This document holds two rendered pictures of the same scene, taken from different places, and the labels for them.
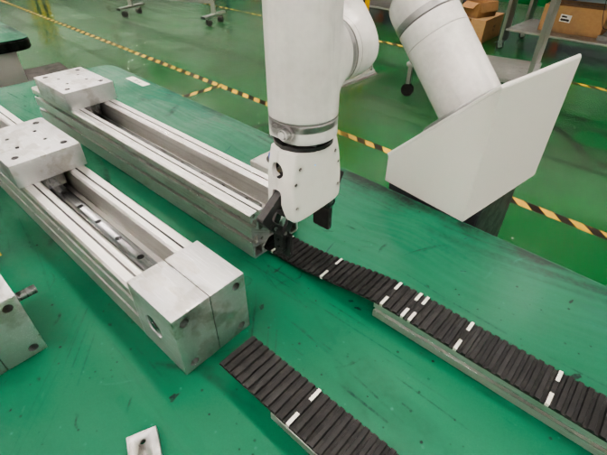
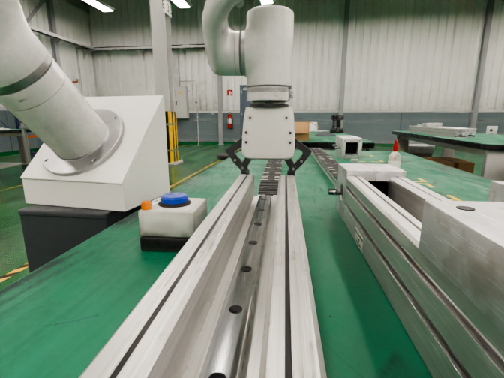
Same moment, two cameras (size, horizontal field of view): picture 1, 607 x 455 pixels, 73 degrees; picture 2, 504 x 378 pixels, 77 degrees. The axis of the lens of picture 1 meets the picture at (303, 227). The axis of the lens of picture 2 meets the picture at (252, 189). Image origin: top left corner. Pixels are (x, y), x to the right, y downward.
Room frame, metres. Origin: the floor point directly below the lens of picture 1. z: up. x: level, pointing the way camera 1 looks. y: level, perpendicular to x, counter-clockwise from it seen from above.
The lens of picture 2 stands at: (0.86, 0.48, 0.96)
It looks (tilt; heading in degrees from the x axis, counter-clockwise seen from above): 13 degrees down; 234
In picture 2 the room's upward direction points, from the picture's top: straight up
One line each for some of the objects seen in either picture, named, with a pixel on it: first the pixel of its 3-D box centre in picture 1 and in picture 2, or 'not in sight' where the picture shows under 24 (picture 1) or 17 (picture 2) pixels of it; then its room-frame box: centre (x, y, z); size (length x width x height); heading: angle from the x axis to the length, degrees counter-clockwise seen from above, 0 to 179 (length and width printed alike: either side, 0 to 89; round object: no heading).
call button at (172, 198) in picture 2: not in sight; (174, 201); (0.69, 0.05, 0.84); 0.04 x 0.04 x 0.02
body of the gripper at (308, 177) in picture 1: (303, 168); (268, 130); (0.47, 0.00, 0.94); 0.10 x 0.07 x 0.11; 138
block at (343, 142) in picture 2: not in sight; (346, 148); (-0.39, -0.47, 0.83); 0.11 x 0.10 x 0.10; 139
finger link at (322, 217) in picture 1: (327, 204); (241, 173); (0.51, -0.04, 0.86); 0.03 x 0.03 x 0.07; 48
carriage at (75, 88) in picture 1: (77, 93); not in sight; (0.94, 0.53, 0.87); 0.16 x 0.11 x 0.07; 48
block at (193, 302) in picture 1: (200, 299); (361, 191); (0.35, 0.13, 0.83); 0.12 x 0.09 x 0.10; 138
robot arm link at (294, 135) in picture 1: (302, 124); (270, 96); (0.47, 0.00, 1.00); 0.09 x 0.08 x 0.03; 138
